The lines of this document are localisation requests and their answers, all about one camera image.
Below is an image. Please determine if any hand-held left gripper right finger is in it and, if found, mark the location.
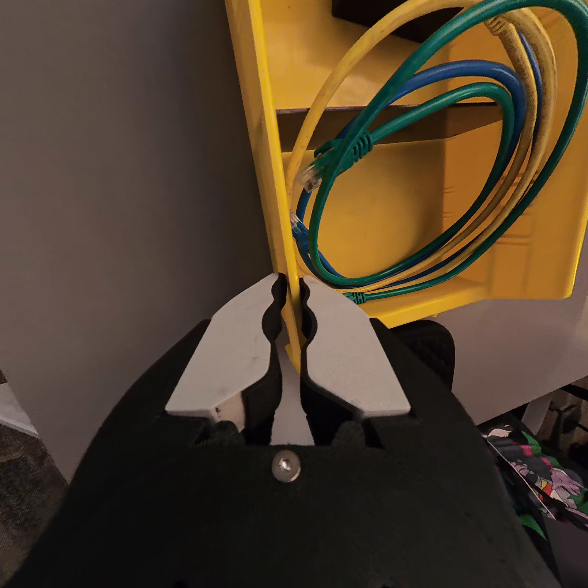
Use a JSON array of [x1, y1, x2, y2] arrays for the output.
[[299, 276, 411, 442]]

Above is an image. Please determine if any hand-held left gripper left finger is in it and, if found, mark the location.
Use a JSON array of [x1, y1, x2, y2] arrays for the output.
[[164, 272, 288, 442]]

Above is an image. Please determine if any yellow plastic bin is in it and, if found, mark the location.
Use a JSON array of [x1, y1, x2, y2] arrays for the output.
[[224, 0, 588, 375]]

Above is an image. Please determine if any green ethernet cable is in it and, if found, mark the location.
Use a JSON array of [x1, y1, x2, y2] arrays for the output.
[[307, 0, 588, 305]]

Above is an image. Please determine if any yellow ethernet cable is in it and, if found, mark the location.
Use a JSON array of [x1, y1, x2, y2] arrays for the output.
[[286, 0, 559, 295]]

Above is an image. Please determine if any blue ethernet cable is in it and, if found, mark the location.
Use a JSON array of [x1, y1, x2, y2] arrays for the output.
[[290, 46, 545, 288]]

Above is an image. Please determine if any white flat object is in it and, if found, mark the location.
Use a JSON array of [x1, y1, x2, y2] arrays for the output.
[[0, 381, 38, 437]]

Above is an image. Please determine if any colourful printed cloth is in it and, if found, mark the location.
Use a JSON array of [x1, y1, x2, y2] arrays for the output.
[[480, 423, 588, 540]]

